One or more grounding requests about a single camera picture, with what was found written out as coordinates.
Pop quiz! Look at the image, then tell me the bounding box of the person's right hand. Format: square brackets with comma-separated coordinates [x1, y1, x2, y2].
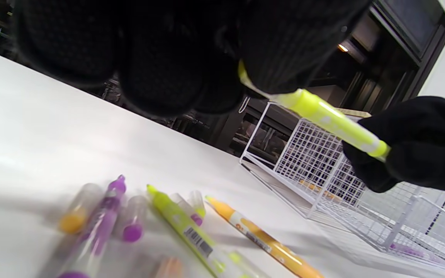
[342, 96, 445, 202]

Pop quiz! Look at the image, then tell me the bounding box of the person's left hand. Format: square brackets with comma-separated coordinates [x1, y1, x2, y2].
[14, 0, 374, 116]

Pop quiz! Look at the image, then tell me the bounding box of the yellow double-ended highlighter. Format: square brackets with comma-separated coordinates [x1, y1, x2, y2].
[146, 184, 254, 278]
[238, 60, 391, 162]

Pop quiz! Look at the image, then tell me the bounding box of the purple double-ended highlighter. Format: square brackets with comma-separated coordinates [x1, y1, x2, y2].
[58, 175, 127, 278]
[391, 242, 439, 260]

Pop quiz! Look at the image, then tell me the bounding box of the white wire drawer rack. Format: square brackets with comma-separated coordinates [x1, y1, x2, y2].
[240, 101, 445, 275]

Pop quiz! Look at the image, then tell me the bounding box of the orange double-ended highlighter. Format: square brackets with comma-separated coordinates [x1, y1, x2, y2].
[205, 195, 323, 278]
[299, 180, 341, 202]

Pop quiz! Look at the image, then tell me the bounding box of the cluster of clear highlighter caps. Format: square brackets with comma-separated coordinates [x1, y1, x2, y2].
[58, 182, 271, 278]

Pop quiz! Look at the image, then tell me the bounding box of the light wooden board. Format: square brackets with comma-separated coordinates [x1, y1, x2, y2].
[335, 108, 372, 119]

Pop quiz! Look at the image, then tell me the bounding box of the dark window frame post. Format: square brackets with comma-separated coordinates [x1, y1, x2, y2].
[207, 97, 254, 149]

